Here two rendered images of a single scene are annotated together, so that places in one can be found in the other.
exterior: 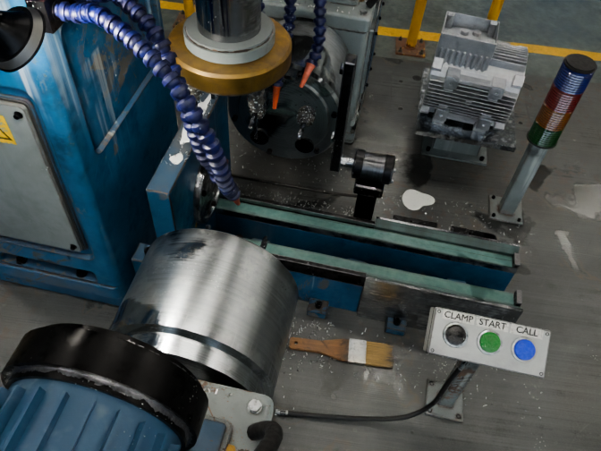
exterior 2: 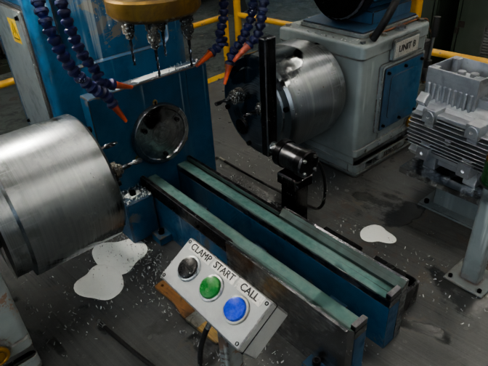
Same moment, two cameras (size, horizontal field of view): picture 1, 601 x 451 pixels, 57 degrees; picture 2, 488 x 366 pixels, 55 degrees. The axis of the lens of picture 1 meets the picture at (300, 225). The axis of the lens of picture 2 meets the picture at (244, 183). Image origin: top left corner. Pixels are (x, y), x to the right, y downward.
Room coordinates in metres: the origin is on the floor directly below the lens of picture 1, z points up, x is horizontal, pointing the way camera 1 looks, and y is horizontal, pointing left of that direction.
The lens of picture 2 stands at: (0.12, -0.63, 1.51)
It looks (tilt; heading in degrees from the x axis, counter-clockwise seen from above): 33 degrees down; 43
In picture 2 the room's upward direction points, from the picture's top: 4 degrees counter-clockwise
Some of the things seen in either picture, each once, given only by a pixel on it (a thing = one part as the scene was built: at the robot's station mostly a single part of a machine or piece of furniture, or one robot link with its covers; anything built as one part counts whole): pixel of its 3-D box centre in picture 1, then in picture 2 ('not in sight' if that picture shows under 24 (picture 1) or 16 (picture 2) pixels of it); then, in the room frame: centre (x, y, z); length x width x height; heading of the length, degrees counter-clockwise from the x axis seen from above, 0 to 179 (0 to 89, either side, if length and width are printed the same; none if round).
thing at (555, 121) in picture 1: (554, 113); not in sight; (0.93, -0.49, 1.10); 0.06 x 0.06 x 0.04
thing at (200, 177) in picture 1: (210, 185); (162, 134); (0.72, 0.18, 1.02); 0.15 x 0.02 x 0.15; 172
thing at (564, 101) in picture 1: (563, 95); not in sight; (0.93, -0.49, 1.14); 0.06 x 0.06 x 0.04
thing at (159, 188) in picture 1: (181, 194); (150, 141); (0.73, 0.24, 0.97); 0.30 x 0.11 x 0.34; 172
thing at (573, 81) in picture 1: (573, 75); not in sight; (0.93, -0.49, 1.19); 0.06 x 0.06 x 0.04
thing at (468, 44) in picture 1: (466, 41); (464, 83); (1.15, -0.34, 1.11); 0.12 x 0.11 x 0.07; 77
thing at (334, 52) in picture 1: (296, 81); (291, 92); (1.04, 0.04, 1.04); 0.41 x 0.25 x 0.25; 172
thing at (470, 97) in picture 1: (471, 80); (471, 129); (1.14, -0.38, 1.02); 0.20 x 0.19 x 0.19; 77
